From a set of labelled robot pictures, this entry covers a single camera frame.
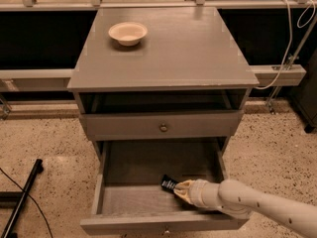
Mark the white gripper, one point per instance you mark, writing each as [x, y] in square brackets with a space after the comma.
[199, 192]

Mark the dark rxbar blueberry wrapper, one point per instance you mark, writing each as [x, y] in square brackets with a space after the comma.
[168, 183]

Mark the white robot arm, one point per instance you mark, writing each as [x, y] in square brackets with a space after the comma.
[238, 200]

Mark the open grey middle drawer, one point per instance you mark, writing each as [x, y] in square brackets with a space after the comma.
[129, 198]

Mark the brass top drawer knob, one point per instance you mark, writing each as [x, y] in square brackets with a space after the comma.
[163, 127]

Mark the grey wooden cabinet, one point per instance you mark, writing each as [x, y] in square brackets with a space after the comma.
[187, 62]

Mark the dark cart at right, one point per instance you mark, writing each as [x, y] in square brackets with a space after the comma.
[304, 96]

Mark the white paper bowl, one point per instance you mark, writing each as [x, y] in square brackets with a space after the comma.
[128, 34]

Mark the black metal stand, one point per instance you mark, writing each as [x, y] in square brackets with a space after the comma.
[18, 199]

